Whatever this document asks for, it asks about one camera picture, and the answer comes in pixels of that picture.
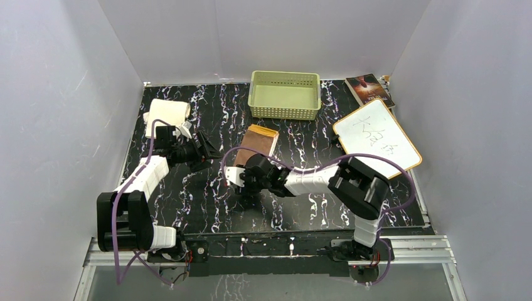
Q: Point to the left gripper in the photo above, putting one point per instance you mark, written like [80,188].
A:
[196,165]

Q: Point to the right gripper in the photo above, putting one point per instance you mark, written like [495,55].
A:
[246,189]

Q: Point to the brown and yellow towel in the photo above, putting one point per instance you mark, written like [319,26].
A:
[258,138]

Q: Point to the light green plastic basket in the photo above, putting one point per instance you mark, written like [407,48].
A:
[284,95]

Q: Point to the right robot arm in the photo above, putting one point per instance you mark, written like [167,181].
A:
[360,188]

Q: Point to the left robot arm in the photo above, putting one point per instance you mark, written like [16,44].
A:
[123,218]

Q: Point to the cream white towel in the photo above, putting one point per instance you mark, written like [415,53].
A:
[174,113]

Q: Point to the dark cover book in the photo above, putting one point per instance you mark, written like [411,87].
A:
[366,88]

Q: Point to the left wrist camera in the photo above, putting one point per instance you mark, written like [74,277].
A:
[185,129]

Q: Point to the whiteboard with wooden frame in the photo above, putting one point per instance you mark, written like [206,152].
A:
[372,129]

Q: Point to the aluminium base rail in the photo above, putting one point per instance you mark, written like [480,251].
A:
[403,249]

